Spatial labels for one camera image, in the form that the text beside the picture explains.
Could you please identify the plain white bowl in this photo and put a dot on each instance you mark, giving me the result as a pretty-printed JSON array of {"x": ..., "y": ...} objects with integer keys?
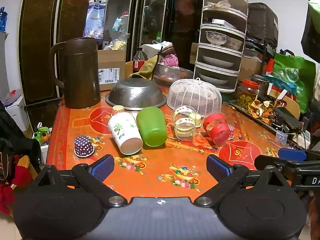
[{"x": 235, "y": 44}]

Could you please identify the black device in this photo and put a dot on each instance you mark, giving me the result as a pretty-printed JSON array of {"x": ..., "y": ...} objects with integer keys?
[{"x": 290, "y": 120}]

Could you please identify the purple polka dot paper cup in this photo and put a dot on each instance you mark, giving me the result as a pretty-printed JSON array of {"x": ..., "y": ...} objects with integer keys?
[{"x": 83, "y": 146}]

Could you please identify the green plastic cup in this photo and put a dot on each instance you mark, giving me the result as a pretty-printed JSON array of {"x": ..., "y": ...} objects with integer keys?
[{"x": 151, "y": 127}]

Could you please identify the steel basin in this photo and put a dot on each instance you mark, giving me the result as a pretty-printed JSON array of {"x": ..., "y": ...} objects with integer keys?
[{"x": 172, "y": 75}]

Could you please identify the dark wooden wardrobe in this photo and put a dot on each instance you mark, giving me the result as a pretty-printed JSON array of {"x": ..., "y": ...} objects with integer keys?
[{"x": 40, "y": 30}]

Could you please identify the blue white snack bag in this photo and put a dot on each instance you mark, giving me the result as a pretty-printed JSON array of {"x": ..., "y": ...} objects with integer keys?
[{"x": 95, "y": 22}]

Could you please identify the soda bottle red label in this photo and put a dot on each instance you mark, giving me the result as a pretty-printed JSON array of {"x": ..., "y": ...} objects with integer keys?
[{"x": 138, "y": 63}]

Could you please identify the red cloth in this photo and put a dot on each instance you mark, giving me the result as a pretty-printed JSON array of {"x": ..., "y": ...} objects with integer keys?
[{"x": 10, "y": 187}]

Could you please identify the blue water bottle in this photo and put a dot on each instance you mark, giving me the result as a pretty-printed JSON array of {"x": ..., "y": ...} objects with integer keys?
[{"x": 2, "y": 20}]

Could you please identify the dried orange peels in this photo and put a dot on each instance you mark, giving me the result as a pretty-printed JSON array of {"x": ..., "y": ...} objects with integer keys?
[{"x": 262, "y": 110}]

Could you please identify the steel colander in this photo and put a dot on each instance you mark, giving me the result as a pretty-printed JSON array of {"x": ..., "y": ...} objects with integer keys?
[{"x": 136, "y": 92}]

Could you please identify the dark metal tray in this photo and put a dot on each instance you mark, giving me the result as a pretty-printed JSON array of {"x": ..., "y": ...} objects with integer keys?
[{"x": 240, "y": 108}]

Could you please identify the brown plastic pitcher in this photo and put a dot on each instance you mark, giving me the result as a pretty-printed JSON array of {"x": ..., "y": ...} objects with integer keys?
[{"x": 80, "y": 75}]

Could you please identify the hanging green black bag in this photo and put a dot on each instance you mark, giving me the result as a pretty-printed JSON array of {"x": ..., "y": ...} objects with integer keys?
[{"x": 312, "y": 30}]

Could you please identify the white plastic mesh food cover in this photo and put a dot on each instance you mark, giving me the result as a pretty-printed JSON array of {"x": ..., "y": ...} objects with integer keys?
[{"x": 195, "y": 95}]

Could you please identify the red tinted clear cup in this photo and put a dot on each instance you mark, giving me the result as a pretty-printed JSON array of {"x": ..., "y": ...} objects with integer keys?
[{"x": 216, "y": 130}]

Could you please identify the white tiered dish rack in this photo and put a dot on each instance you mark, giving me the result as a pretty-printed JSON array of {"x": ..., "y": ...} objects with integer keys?
[{"x": 240, "y": 12}]

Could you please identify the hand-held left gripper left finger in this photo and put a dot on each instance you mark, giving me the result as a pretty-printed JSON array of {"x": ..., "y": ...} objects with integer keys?
[{"x": 102, "y": 168}]

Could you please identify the glass jar red lid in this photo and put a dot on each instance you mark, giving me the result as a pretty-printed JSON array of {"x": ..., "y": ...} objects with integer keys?
[{"x": 247, "y": 92}]

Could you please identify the dark clothing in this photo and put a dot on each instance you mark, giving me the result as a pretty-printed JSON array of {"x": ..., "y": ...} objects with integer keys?
[{"x": 12, "y": 140}]

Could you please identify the clear glass cup white label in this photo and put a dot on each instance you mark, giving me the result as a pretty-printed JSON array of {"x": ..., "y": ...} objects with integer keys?
[{"x": 184, "y": 128}]

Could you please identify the bag of yellow snacks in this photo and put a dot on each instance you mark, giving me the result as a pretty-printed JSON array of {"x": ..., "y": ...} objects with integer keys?
[{"x": 115, "y": 45}]

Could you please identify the white plate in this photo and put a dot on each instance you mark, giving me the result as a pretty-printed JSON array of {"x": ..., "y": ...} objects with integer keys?
[{"x": 217, "y": 61}]

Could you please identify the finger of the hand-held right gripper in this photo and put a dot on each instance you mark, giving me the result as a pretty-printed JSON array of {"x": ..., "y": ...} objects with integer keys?
[
  {"x": 267, "y": 162},
  {"x": 292, "y": 154}
]

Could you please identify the cardboard box white label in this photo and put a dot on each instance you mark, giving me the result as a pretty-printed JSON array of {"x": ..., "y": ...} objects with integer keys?
[{"x": 110, "y": 62}]

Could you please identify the red printed tablecloth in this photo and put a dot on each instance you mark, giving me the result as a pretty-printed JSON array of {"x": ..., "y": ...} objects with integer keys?
[{"x": 160, "y": 170}]

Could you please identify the dark polka dot paper cup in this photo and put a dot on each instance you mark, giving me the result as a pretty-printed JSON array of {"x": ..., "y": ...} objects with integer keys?
[{"x": 231, "y": 131}]

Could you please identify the pale yellow small cup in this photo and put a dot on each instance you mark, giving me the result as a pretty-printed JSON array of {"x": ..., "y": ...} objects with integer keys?
[{"x": 197, "y": 120}]

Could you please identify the green toy figure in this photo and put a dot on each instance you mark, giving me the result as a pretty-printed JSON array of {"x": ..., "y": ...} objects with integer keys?
[{"x": 42, "y": 135}]

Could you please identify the pink cloth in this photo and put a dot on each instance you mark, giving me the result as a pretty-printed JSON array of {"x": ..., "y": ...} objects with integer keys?
[{"x": 170, "y": 60}]

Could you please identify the green shopping bag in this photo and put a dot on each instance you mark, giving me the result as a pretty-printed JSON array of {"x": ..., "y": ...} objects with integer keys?
[{"x": 295, "y": 80}]

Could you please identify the olive green cloth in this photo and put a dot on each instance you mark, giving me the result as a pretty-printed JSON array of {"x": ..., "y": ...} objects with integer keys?
[{"x": 147, "y": 67}]

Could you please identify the white bowl blue pattern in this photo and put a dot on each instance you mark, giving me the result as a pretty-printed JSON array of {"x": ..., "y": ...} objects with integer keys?
[{"x": 217, "y": 38}]

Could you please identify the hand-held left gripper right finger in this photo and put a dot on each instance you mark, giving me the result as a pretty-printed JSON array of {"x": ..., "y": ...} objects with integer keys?
[{"x": 218, "y": 168}]

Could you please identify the white paper cup leaf print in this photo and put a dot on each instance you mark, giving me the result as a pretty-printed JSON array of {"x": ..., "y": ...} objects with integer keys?
[{"x": 123, "y": 132}]

